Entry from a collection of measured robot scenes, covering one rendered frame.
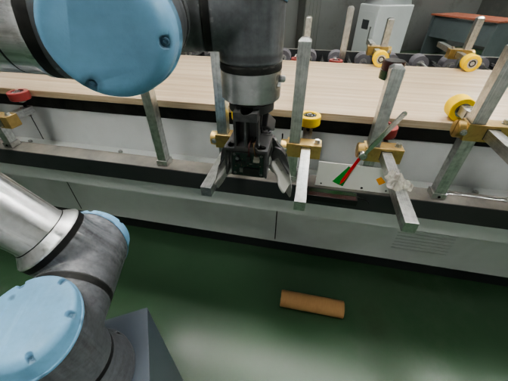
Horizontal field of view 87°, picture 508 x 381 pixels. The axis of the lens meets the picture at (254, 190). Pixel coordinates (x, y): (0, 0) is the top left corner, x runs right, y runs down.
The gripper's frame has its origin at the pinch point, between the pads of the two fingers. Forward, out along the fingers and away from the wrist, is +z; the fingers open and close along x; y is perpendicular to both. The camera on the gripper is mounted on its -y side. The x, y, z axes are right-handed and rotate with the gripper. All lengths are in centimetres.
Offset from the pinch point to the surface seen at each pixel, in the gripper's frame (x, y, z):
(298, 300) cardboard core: 17, -27, 86
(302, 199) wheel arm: 10.5, -10.1, 9.1
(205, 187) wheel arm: -15.0, -9.2, 8.6
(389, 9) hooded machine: 128, -529, 5
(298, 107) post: 6.4, -37.6, -4.0
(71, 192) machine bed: -127, -61, 69
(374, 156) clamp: 32.2, -36.5, 9.5
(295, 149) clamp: 7.2, -36.8, 9.9
